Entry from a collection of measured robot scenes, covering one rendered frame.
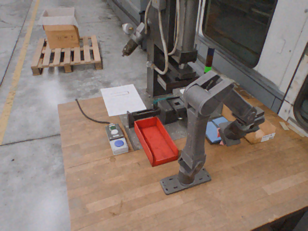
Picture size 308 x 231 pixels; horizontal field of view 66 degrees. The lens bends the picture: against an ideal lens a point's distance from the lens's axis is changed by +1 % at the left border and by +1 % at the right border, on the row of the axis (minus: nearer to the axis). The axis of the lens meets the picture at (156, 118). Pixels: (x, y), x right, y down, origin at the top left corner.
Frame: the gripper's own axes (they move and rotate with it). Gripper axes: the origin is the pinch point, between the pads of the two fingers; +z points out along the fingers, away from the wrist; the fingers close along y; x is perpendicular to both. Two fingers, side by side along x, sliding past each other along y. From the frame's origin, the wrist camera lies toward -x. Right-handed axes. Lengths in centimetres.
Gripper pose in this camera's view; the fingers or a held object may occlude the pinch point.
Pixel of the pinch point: (220, 139)
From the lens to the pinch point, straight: 111.0
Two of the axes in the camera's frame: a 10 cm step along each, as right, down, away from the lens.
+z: -1.9, 4.0, 9.0
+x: -9.5, 1.6, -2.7
